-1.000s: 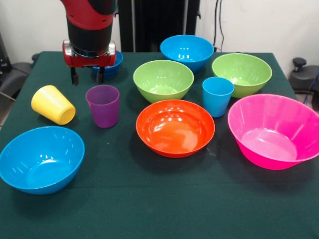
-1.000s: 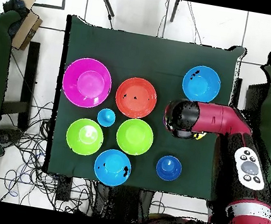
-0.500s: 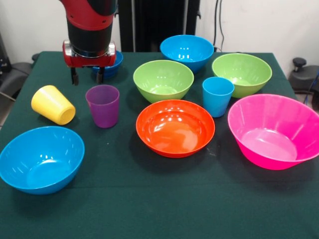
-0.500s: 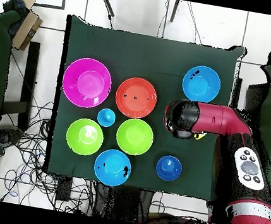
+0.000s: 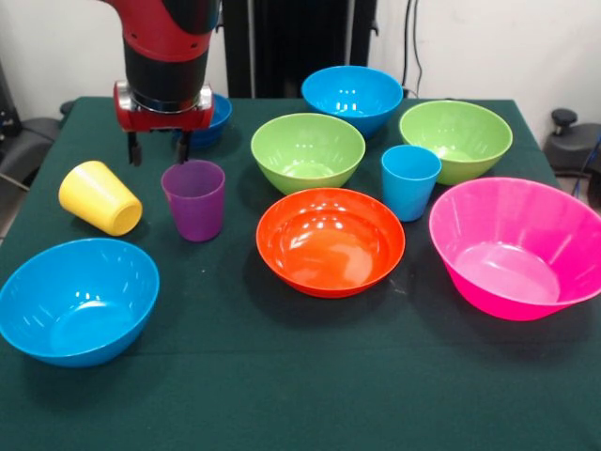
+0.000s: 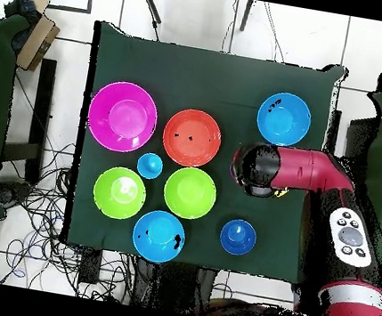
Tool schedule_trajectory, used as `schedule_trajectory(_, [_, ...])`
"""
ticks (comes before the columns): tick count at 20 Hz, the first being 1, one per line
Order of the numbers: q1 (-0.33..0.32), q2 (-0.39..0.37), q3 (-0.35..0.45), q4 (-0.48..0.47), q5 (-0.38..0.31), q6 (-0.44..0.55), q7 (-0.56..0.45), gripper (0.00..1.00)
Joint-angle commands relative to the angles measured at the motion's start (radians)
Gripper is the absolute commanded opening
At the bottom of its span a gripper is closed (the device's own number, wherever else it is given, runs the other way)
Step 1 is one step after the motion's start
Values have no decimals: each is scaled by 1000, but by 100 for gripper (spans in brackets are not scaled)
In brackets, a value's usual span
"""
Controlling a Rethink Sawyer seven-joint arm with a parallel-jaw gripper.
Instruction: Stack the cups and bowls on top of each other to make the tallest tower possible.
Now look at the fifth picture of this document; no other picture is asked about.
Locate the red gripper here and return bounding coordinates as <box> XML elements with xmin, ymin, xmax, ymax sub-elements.
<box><xmin>113</xmin><ymin>80</ymin><xmax>216</xmax><ymax>168</ymax></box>

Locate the purple cup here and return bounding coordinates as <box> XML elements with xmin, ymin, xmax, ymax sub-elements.
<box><xmin>160</xmin><ymin>159</ymin><xmax>227</xmax><ymax>243</ymax></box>

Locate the yellow cup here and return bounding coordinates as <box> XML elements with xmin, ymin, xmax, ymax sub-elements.
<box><xmin>57</xmin><ymin>160</ymin><xmax>145</xmax><ymax>238</ymax></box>

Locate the light blue bowl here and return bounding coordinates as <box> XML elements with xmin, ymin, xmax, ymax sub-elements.
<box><xmin>0</xmin><ymin>237</ymin><xmax>162</xmax><ymax>369</ymax></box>
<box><xmin>300</xmin><ymin>65</ymin><xmax>405</xmax><ymax>139</ymax></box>

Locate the orange bowl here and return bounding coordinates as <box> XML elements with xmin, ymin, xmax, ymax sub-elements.
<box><xmin>254</xmin><ymin>187</ymin><xmax>407</xmax><ymax>300</ymax></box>

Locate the small dark blue bowl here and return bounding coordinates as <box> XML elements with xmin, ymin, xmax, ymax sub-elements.
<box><xmin>171</xmin><ymin>93</ymin><xmax>233</xmax><ymax>151</ymax></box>

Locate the green bowl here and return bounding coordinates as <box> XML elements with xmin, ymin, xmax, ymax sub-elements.
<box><xmin>250</xmin><ymin>112</ymin><xmax>366</xmax><ymax>195</ymax></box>
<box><xmin>398</xmin><ymin>100</ymin><xmax>514</xmax><ymax>186</ymax></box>

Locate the light blue cup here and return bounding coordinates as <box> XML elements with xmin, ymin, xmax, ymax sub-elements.
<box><xmin>380</xmin><ymin>145</ymin><xmax>442</xmax><ymax>223</ymax></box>

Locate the dark green table cloth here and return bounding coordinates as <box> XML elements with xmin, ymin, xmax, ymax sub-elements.
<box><xmin>0</xmin><ymin>96</ymin><xmax>601</xmax><ymax>451</ymax></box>

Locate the pink bowl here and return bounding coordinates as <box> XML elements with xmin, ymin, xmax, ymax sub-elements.
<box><xmin>428</xmin><ymin>177</ymin><xmax>601</xmax><ymax>322</ymax></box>

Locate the black pedestal leg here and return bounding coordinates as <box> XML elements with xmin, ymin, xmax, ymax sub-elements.
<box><xmin>543</xmin><ymin>108</ymin><xmax>601</xmax><ymax>178</ymax></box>
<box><xmin>0</xmin><ymin>117</ymin><xmax>62</xmax><ymax>189</ymax></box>

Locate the black wall cable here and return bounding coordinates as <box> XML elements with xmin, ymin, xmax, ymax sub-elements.
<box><xmin>402</xmin><ymin>0</ymin><xmax>424</xmax><ymax>98</ymax></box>

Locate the blue cable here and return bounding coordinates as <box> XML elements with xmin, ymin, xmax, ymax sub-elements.
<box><xmin>570</xmin><ymin>133</ymin><xmax>601</xmax><ymax>198</ymax></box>

